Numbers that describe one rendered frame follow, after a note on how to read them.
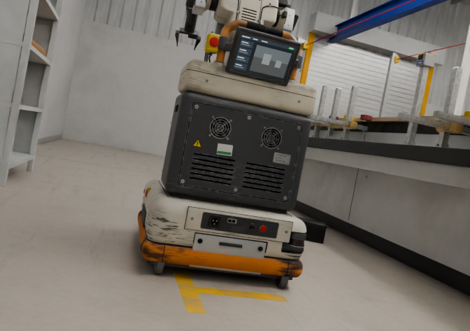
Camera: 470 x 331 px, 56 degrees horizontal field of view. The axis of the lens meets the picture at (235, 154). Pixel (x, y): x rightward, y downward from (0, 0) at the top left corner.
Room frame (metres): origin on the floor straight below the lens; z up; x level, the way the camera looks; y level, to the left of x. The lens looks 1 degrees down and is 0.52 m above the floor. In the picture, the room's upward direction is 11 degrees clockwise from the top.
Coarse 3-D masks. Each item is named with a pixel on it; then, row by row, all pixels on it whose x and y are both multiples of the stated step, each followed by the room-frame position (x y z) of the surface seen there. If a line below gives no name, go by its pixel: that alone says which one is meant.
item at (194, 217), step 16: (192, 208) 1.59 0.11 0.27; (192, 224) 1.59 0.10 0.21; (208, 224) 1.61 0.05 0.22; (224, 224) 1.62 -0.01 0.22; (240, 224) 1.64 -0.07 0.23; (256, 224) 1.66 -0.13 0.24; (272, 224) 1.67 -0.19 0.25; (288, 224) 1.68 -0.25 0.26; (272, 240) 1.67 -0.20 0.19; (288, 240) 1.69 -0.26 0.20
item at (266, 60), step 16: (240, 32) 1.61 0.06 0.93; (256, 32) 1.62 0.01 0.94; (224, 48) 1.67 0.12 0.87; (240, 48) 1.64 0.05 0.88; (256, 48) 1.65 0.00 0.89; (272, 48) 1.66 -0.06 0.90; (288, 48) 1.67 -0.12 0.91; (240, 64) 1.67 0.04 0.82; (256, 64) 1.68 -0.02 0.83; (272, 64) 1.69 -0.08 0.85; (288, 64) 1.70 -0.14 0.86; (272, 80) 1.72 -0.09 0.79; (288, 80) 1.73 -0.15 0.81
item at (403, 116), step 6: (402, 114) 2.11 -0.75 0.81; (408, 114) 2.12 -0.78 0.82; (408, 120) 2.12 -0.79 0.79; (414, 120) 2.13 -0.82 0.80; (420, 120) 2.14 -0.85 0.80; (426, 120) 2.14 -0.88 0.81; (432, 120) 2.15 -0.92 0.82; (432, 126) 2.17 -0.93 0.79; (438, 126) 2.16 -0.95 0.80; (444, 126) 2.17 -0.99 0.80; (462, 132) 2.20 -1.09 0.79; (468, 132) 2.21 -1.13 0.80
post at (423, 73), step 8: (424, 72) 2.47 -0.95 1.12; (424, 80) 2.47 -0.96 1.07; (416, 88) 2.50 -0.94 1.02; (424, 88) 2.48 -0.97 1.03; (416, 96) 2.48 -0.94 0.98; (416, 104) 2.47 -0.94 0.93; (416, 112) 2.47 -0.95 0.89; (408, 128) 2.49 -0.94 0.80; (416, 128) 2.48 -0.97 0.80; (408, 136) 2.48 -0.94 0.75; (408, 144) 2.46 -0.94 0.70
